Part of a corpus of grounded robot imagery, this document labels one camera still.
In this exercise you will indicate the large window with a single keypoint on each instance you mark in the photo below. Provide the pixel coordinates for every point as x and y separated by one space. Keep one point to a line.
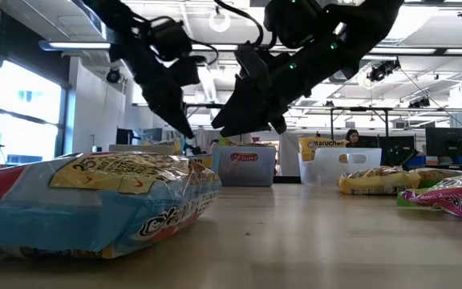
22 120

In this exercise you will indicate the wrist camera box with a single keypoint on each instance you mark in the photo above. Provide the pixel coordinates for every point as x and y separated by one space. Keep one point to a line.
251 60
171 38

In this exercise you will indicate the background black robot arm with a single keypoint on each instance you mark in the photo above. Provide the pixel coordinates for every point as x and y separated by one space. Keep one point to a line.
193 150

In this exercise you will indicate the grey translucent plastic bin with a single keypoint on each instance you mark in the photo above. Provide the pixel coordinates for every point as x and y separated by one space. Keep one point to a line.
247 174

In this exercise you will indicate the white plastic bin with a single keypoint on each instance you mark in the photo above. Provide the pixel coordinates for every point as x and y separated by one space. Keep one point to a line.
134 148

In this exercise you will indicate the black track spotlight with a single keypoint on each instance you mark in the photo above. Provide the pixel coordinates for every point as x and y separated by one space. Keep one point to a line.
419 102
381 71

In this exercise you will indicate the round black ceiling camera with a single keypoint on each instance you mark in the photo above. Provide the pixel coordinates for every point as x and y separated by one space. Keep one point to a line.
113 76

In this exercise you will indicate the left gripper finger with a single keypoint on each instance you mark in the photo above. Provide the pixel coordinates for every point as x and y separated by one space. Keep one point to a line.
177 120

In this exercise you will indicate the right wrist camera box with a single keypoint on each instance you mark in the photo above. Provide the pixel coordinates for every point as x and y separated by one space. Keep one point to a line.
251 60

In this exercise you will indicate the person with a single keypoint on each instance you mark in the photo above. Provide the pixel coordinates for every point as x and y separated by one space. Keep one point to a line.
352 136
215 142

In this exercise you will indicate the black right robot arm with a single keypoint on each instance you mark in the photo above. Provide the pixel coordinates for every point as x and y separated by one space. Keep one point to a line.
359 24

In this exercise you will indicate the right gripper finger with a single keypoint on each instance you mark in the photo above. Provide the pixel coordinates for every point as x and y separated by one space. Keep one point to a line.
251 120
231 108

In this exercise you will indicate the black metal table frame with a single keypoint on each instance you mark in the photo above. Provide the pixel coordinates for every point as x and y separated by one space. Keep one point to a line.
332 120

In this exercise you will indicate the black ceiling light rail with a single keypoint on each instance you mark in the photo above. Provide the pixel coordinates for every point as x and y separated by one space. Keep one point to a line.
74 45

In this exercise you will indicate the black computer monitor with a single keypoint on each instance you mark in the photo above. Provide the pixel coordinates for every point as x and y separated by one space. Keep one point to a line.
449 140
399 144

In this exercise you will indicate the blue Maruchan noodle pack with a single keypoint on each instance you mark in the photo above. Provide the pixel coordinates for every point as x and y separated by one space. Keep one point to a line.
163 145
203 161
94 208

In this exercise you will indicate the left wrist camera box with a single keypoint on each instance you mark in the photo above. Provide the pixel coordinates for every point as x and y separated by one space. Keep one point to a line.
171 38

